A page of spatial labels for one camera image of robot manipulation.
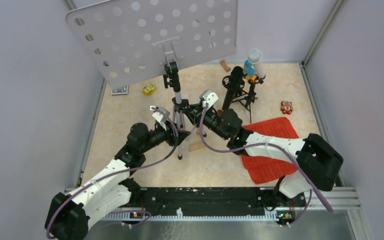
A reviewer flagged black mic tripod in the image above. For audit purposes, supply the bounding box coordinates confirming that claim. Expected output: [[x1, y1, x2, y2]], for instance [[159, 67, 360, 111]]
[[232, 79, 264, 123]]

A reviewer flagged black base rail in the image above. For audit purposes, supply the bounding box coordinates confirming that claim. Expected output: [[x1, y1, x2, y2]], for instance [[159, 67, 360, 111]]
[[109, 186, 307, 220]]

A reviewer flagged blue yellow toy block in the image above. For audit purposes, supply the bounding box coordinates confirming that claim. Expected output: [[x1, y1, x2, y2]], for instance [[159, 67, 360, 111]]
[[243, 60, 259, 83]]

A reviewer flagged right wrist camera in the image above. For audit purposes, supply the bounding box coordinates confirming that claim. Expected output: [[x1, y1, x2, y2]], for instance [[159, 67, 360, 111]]
[[199, 89, 219, 108]]

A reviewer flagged wooden block at back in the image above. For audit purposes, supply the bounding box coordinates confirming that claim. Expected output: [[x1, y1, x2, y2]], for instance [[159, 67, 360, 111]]
[[219, 59, 231, 73]]

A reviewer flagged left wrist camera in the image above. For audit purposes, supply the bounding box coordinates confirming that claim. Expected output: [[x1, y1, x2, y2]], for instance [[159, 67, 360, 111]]
[[149, 105, 171, 131]]

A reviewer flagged white tube on tripod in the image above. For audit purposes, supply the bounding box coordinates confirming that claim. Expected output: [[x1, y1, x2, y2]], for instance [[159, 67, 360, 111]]
[[247, 48, 266, 79]]

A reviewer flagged black microphone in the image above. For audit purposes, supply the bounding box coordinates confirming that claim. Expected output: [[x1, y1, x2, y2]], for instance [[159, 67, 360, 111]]
[[221, 66, 245, 111]]

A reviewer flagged yellow owl toy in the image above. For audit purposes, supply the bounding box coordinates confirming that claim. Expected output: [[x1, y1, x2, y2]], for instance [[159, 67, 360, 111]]
[[142, 83, 157, 96]]

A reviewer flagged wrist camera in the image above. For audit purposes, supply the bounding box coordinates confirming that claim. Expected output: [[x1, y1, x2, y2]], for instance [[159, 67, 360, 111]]
[[199, 89, 219, 108], [149, 105, 171, 131]]

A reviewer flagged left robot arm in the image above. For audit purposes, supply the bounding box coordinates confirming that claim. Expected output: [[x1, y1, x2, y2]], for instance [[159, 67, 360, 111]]
[[44, 121, 191, 240]]

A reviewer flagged light wooden block front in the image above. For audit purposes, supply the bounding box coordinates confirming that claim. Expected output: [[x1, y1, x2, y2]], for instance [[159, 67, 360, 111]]
[[188, 142, 206, 152]]

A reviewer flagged playing card box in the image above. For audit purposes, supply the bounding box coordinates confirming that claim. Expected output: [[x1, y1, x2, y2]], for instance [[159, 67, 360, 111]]
[[111, 85, 129, 96]]

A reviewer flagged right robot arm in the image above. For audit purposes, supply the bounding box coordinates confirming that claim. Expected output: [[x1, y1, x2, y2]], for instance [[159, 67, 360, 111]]
[[182, 103, 344, 206]]

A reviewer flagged red owl toy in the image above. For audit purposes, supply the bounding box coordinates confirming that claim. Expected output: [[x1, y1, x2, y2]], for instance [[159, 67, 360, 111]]
[[280, 100, 293, 115]]

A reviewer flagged white music stand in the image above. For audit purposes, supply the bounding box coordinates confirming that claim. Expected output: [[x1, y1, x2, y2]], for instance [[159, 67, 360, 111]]
[[65, 0, 239, 161]]

